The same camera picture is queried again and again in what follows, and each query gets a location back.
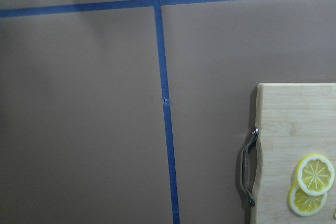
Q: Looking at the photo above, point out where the bamboo cutting board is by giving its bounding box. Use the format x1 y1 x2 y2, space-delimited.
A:
241 83 335 223

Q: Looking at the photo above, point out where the upper lemon slice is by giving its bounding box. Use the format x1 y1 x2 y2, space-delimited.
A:
296 154 335 197

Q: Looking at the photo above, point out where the lemon slice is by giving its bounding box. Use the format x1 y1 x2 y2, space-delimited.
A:
288 183 328 217
296 154 335 197

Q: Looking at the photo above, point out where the lower lemon slice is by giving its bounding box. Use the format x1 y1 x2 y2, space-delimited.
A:
288 183 328 217

